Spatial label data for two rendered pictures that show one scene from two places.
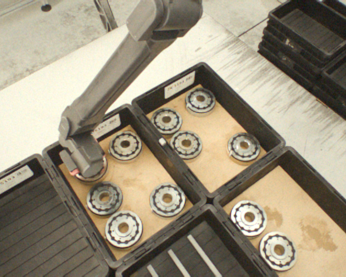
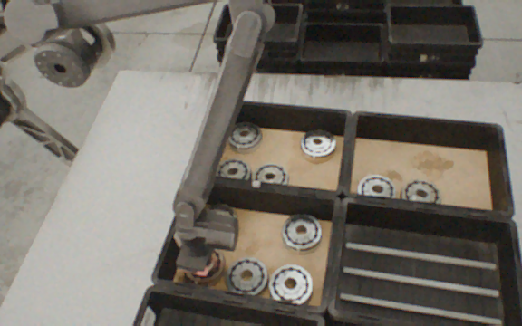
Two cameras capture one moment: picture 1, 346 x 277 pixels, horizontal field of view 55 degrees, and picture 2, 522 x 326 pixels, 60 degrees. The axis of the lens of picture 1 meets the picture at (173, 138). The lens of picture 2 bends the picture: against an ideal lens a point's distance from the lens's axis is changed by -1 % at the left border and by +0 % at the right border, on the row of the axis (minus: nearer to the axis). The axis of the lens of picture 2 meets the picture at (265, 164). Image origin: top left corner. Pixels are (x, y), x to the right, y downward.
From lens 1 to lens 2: 0.41 m
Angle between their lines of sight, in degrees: 21
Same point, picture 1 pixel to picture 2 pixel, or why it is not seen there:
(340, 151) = (381, 101)
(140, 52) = (246, 71)
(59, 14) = not seen: outside the picture
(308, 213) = (411, 154)
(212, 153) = (296, 169)
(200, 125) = (263, 157)
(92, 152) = (226, 220)
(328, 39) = (279, 31)
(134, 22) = (240, 42)
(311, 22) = not seen: hidden behind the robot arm
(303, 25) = not seen: hidden behind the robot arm
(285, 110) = (310, 100)
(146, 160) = (247, 219)
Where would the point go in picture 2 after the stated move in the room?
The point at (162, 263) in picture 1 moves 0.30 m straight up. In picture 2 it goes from (348, 284) to (359, 219)
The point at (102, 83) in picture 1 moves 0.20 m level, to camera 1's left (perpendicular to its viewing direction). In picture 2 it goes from (214, 131) to (117, 194)
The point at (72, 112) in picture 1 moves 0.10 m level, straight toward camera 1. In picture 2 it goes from (188, 191) to (235, 206)
